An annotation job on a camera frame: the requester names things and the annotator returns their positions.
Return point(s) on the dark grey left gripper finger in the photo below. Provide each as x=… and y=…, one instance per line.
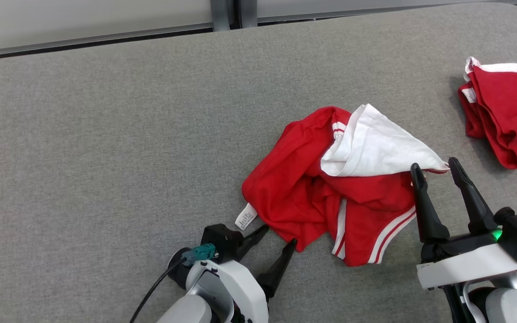
x=276, y=273
x=251, y=242

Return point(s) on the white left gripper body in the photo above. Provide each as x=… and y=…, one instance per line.
x=245, y=291

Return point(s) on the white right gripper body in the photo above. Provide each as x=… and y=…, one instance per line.
x=469, y=264

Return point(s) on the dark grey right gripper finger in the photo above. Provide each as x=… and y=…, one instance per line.
x=429, y=215
x=476, y=206

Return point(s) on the red and white jersey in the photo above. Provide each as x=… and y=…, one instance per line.
x=299, y=188

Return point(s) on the red shorts with white stripe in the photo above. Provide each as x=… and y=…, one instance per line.
x=510, y=116

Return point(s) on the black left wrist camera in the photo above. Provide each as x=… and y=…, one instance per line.
x=220, y=240

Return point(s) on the teal left camera connector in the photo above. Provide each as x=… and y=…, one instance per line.
x=200, y=253

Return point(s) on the grey partition post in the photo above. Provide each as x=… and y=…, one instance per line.
x=222, y=13

